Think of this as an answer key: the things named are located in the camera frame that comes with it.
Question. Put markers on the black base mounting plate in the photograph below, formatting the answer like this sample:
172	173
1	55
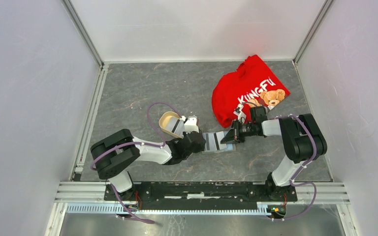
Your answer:
204	195

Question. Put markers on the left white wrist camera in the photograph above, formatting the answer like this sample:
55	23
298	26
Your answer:
190	124

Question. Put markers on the beige oval tray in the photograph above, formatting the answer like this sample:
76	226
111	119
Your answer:
164	121

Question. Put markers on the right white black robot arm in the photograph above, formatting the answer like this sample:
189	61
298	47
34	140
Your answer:
302	139

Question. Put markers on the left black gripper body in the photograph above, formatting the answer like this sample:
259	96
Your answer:
200	149

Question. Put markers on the aluminium frame rail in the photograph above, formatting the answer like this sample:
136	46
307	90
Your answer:
98	197

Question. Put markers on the red kung fu t-shirt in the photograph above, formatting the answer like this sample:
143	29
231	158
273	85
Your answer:
252	84

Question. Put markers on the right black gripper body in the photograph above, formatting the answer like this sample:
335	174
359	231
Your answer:
241	131

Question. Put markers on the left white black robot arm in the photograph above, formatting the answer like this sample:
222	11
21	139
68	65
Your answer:
112	155

